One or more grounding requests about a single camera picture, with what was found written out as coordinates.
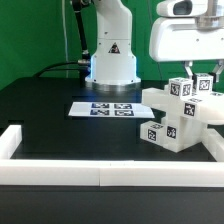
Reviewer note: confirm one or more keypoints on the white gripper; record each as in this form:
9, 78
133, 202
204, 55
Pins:
179, 39

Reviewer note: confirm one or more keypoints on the small white tagged cube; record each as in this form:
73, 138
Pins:
203, 83

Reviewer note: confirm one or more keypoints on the white chair back part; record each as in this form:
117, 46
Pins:
185, 120

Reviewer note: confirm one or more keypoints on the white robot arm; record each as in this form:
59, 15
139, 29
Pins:
113, 66

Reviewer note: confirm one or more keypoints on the white base tag sheet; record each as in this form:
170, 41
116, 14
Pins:
106, 109

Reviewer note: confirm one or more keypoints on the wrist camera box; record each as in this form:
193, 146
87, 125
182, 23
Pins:
181, 8

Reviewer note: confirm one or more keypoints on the white obstacle fence wall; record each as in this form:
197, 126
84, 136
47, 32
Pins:
101, 173

